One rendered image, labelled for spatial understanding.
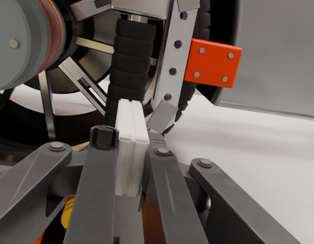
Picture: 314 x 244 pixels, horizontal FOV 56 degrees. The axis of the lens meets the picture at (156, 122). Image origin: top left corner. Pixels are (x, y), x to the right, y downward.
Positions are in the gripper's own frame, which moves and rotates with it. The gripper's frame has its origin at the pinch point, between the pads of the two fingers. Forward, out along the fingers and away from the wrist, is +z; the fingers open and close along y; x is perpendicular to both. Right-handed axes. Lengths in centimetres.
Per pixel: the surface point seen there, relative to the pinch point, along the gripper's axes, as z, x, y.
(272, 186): 150, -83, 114
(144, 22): 11.4, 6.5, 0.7
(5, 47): 18.0, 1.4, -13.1
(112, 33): 58, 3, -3
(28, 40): 18.1, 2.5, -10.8
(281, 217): 115, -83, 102
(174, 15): 32.5, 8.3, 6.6
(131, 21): 10.4, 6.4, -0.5
